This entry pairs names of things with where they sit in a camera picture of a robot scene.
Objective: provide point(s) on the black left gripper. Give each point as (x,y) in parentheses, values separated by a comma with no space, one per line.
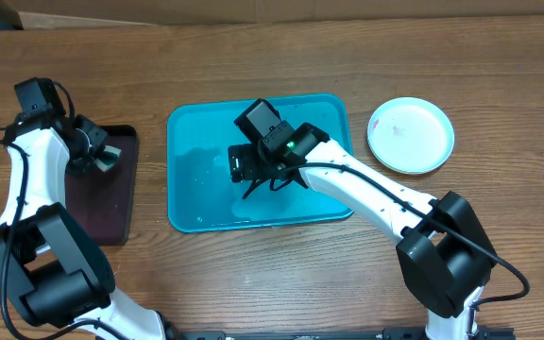
(97,135)

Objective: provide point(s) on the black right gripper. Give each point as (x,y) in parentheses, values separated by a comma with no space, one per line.
(246,164)

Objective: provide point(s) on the green white sponge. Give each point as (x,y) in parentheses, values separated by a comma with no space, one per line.
(107,158)

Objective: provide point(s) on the light blue plate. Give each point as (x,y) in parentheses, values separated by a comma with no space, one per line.
(410,135)

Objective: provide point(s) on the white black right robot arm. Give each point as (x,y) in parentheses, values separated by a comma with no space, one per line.
(444,254)

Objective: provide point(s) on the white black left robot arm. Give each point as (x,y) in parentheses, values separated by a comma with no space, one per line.
(51,271)

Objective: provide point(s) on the teal plastic tray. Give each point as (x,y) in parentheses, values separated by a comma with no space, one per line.
(200,193)

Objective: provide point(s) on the black shallow water tray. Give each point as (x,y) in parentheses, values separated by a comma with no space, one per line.
(101,202)

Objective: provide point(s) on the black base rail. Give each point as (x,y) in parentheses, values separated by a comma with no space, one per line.
(386,334)

